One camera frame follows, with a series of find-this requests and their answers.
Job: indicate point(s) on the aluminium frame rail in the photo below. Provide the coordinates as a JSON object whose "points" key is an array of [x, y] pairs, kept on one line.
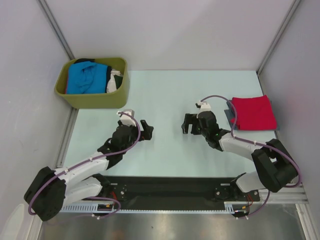
{"points": [[296, 195]]}

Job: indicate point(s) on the folded grey t shirt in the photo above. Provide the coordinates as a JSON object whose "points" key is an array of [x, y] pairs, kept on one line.
{"points": [[229, 112]]}

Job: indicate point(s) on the blue polo shirt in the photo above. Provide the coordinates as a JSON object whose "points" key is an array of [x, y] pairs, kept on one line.
{"points": [[87, 77]]}

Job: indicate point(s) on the folded red t shirt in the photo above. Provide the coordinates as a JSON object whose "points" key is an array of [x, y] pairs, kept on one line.
{"points": [[254, 114]]}

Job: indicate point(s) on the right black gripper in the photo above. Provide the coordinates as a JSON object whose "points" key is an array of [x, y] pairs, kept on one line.
{"points": [[189, 119]]}

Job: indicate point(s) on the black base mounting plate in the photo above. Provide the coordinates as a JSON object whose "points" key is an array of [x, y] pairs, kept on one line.
{"points": [[176, 191]]}

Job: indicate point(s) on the dark green shirt in bin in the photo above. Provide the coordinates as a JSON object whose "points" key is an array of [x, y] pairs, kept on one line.
{"points": [[118, 81]]}

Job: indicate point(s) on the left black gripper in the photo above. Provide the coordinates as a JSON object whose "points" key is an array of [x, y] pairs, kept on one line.
{"points": [[147, 130]]}

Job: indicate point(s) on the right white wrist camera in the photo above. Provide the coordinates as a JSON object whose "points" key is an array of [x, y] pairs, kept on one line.
{"points": [[203, 106]]}

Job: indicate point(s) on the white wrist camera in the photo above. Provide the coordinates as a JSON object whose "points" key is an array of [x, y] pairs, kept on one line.
{"points": [[126, 117], [203, 106]]}

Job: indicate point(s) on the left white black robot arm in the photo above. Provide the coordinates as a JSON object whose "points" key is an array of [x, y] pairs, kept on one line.
{"points": [[53, 189]]}

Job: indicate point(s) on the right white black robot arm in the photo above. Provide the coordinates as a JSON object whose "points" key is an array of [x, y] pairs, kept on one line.
{"points": [[273, 169]]}

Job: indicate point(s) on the black shirt in bin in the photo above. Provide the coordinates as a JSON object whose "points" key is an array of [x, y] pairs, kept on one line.
{"points": [[81, 60]]}

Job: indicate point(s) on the white shirt in bin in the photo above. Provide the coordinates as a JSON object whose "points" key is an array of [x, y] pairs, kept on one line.
{"points": [[111, 84]]}

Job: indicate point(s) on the olive green plastic bin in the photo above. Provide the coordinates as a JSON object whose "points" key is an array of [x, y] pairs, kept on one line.
{"points": [[113, 100]]}

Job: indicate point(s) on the grey slotted cable duct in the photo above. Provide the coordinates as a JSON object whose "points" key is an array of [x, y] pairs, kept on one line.
{"points": [[140, 208]]}

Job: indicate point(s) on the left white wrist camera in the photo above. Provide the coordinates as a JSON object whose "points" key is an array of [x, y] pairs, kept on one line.
{"points": [[126, 117]]}

